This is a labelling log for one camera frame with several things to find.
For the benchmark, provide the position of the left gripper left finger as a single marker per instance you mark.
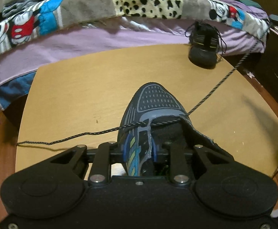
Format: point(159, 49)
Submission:
point(104, 162)

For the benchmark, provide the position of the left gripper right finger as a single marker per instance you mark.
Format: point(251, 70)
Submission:
point(169, 160)

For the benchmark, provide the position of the black sneaker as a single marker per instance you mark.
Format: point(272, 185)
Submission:
point(206, 45)
point(154, 116)

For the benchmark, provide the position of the folded purple blanket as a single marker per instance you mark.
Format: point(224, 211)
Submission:
point(249, 6)

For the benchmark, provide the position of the purple bed sheet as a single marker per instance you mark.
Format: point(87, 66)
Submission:
point(109, 34)

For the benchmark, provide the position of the cartoon patchwork blanket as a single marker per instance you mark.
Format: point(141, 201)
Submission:
point(49, 16)

